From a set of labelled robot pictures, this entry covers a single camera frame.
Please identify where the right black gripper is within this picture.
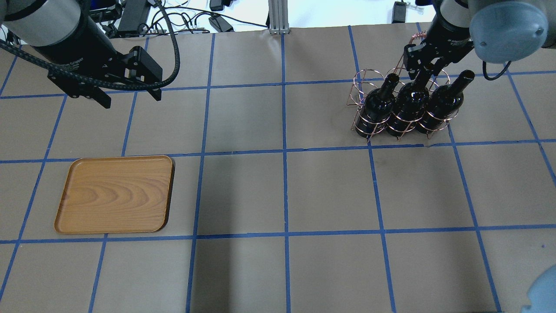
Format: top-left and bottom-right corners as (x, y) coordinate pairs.
(403, 16), (474, 79)

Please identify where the black braided cable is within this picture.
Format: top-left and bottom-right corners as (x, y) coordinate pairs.
(0, 0), (180, 91)

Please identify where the copper wire bottle basket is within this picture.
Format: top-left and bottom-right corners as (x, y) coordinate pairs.
(348, 55), (464, 140)

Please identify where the wooden tray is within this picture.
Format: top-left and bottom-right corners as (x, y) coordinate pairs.
(53, 155), (175, 234)

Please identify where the dark wine bottle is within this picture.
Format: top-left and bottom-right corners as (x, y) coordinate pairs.
(354, 73), (400, 139)
(415, 70), (475, 135)
(386, 63), (434, 138)

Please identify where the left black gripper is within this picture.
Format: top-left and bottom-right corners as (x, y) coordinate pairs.
(47, 20), (163, 109)

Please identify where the black power adapter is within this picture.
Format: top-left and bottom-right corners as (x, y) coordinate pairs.
(391, 0), (408, 24)

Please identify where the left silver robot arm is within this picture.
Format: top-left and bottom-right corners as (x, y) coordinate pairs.
(1, 0), (163, 86)

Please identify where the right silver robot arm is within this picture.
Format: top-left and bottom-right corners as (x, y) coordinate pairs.
(402, 0), (556, 79)

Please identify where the aluminium frame post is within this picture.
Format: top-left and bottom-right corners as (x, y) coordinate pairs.
(268, 0), (290, 35)

